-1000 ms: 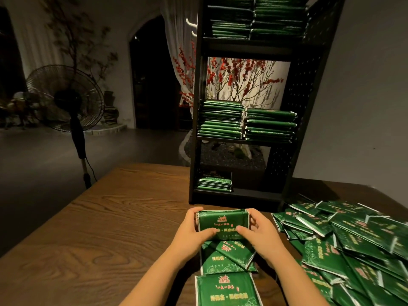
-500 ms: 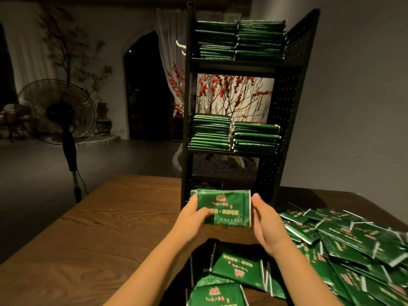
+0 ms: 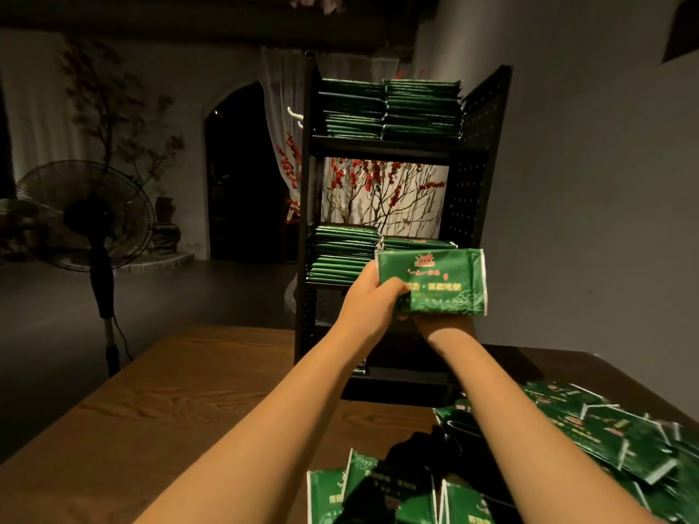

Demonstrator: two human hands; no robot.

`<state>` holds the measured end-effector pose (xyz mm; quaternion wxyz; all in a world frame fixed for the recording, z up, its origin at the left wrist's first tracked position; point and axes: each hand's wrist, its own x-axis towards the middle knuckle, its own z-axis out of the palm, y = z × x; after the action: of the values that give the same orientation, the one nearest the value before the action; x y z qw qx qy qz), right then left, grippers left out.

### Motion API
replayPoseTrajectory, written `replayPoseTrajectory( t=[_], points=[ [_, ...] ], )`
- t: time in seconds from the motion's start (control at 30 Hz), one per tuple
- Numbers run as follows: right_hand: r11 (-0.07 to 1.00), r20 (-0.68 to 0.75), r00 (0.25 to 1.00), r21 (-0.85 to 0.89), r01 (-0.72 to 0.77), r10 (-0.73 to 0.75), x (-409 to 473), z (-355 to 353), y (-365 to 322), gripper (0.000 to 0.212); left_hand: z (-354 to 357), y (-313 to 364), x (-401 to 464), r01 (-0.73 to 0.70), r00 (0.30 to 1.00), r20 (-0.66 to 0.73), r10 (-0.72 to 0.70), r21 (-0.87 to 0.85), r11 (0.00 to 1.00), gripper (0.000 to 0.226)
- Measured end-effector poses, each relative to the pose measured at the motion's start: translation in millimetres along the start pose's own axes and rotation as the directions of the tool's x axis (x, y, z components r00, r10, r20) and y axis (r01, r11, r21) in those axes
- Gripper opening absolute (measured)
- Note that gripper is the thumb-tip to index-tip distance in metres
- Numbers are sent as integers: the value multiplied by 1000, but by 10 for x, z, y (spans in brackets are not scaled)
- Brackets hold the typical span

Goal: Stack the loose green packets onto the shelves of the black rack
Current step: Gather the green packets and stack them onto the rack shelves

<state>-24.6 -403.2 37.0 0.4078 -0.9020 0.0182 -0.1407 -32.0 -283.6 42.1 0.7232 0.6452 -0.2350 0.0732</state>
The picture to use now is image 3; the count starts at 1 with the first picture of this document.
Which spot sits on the person's left hand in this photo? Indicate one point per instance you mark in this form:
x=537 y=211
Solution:
x=371 y=305

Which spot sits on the person's right hand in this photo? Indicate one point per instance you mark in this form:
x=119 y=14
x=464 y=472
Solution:
x=448 y=330

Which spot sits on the bare branched tree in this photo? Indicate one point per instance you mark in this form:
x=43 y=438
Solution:
x=115 y=103

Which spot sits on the dark vase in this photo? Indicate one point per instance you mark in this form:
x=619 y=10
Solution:
x=166 y=229

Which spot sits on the red berry branches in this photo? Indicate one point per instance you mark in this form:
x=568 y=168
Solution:
x=377 y=191

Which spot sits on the black standing fan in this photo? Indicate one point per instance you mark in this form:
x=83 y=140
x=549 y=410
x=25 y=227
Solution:
x=87 y=213

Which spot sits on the white hook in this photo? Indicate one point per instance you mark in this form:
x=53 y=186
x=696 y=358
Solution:
x=295 y=116

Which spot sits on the pile of green packets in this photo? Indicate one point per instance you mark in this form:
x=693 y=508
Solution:
x=612 y=431

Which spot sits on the person's left forearm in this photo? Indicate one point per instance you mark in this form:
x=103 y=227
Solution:
x=251 y=436

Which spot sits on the person's right forearm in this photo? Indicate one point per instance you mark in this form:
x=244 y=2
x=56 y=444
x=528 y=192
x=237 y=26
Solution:
x=535 y=442

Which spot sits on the black metal shelf rack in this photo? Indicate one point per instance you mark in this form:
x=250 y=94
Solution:
x=481 y=158

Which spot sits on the pink hanging flower decoration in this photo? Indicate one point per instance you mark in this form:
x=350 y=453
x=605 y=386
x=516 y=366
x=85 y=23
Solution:
x=317 y=1

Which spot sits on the bundle of green packets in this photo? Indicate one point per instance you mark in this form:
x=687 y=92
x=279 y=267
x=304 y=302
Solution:
x=437 y=280

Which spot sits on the white curtain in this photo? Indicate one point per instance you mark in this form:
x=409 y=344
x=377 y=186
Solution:
x=38 y=103
x=282 y=103

